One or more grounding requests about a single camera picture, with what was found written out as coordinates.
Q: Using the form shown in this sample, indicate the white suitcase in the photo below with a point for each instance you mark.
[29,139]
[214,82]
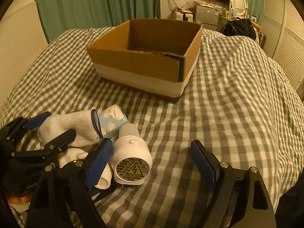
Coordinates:
[182,16]

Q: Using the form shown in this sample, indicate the silver mini fridge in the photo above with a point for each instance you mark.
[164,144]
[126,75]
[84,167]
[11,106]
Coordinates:
[206,16]

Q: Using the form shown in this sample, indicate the white cylindrical electric device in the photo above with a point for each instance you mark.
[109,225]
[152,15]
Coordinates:
[131,159]

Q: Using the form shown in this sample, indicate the white sock with blue trim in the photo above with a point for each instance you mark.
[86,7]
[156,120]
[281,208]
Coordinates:
[86,124]

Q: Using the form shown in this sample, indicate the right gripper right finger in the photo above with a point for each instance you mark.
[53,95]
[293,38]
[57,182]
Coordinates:
[240,197]

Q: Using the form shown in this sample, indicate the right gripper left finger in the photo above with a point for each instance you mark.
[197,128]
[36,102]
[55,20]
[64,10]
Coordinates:
[61,190]

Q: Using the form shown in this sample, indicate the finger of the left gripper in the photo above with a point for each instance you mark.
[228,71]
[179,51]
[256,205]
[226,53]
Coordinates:
[50,150]
[35,122]

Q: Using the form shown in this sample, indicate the white louvered wardrobe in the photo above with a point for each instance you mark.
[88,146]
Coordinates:
[283,27]

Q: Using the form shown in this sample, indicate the checkered bed cover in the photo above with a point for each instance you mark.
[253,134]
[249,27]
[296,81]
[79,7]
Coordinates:
[238,103]

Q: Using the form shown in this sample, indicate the white oval vanity mirror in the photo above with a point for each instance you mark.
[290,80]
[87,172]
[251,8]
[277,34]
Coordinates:
[238,8]

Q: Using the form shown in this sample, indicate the blue floral tissue pack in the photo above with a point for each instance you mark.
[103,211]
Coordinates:
[111,120]

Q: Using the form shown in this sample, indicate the small white tube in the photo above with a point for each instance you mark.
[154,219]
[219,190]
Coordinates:
[72,154]

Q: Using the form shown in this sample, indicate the black clothes on chair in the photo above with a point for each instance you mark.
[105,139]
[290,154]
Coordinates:
[242,27]

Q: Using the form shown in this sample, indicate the brown cardboard box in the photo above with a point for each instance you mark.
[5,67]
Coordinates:
[157,56]

